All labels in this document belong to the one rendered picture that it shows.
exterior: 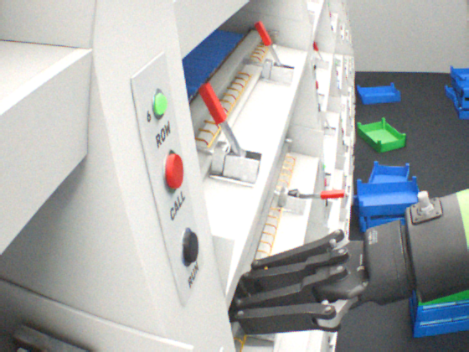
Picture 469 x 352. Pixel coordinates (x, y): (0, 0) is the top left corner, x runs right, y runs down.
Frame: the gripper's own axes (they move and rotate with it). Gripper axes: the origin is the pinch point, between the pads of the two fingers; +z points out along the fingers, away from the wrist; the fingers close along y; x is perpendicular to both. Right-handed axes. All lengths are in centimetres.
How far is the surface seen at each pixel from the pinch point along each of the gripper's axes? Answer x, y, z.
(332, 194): 7.0, -29.0, -8.5
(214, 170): -12.6, -2.3, -5.6
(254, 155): -12.3, -3.8, -8.9
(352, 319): 101, -105, 16
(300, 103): -1.3, -47.7, -4.8
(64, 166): -25.4, 24.4, -12.0
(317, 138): 5.6, -47.4, -5.5
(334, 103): 24, -117, 0
